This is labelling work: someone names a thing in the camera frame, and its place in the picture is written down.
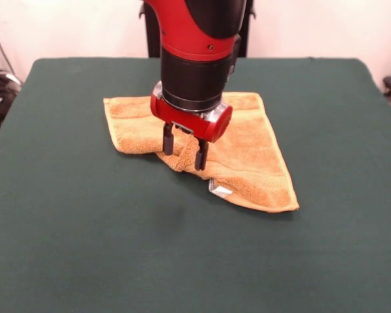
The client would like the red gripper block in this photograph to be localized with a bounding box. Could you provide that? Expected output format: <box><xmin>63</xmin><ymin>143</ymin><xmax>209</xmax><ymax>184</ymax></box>
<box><xmin>149</xmin><ymin>81</ymin><xmax>233</xmax><ymax>171</ymax></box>

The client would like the tan terry towel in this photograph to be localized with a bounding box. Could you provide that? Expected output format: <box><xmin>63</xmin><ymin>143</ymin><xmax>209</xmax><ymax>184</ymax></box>
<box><xmin>103</xmin><ymin>91</ymin><xmax>300</xmax><ymax>215</ymax></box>

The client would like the dark green table cloth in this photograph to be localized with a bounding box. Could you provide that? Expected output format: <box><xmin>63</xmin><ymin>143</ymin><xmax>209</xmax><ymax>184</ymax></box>
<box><xmin>0</xmin><ymin>57</ymin><xmax>391</xmax><ymax>313</ymax></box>

